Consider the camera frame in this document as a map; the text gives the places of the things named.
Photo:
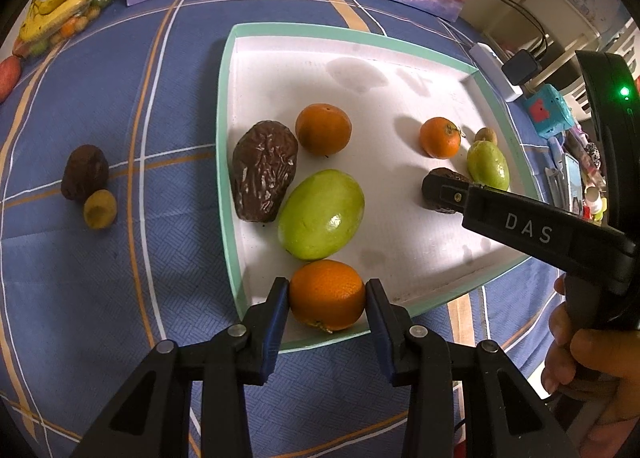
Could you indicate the person's right hand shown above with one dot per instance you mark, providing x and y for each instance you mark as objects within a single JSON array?
[{"x": 600, "y": 358}]

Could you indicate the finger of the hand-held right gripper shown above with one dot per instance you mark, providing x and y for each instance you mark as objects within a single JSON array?
[{"x": 530, "y": 233}]

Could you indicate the small tan fruit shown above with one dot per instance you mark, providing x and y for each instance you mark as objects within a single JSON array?
[
  {"x": 100, "y": 209},
  {"x": 486, "y": 134}
]

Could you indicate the white power strip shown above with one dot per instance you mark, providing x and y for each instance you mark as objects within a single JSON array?
[{"x": 497, "y": 70}]

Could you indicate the round dark brown fruit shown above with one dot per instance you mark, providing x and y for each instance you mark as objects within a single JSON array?
[{"x": 85, "y": 172}]

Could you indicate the orange with green stem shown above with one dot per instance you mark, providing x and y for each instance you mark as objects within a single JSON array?
[{"x": 440, "y": 137}]

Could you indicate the teal toy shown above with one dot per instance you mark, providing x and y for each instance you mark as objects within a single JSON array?
[{"x": 547, "y": 110}]

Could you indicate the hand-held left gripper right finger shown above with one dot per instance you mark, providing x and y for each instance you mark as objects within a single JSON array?
[{"x": 380, "y": 328}]

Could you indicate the white shelf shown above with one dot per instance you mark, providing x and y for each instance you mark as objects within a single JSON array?
[{"x": 575, "y": 2}]

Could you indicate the long wrinkled brown fruit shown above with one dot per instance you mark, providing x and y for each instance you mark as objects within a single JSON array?
[{"x": 264, "y": 170}]

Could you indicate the round green mango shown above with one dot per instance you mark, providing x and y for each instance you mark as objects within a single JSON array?
[{"x": 321, "y": 215}]

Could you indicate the white box with teal rim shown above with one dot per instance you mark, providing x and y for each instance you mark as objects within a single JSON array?
[{"x": 400, "y": 87}]

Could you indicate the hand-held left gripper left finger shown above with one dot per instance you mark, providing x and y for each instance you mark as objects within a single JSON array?
[{"x": 277, "y": 323}]

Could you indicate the clear plastic fruit tray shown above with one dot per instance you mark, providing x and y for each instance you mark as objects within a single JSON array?
[{"x": 75, "y": 25}]

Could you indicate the pointed green mango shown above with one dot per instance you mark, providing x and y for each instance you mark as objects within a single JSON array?
[{"x": 489, "y": 166}]

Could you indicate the black charger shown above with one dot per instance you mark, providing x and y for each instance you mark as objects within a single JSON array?
[{"x": 522, "y": 66}]

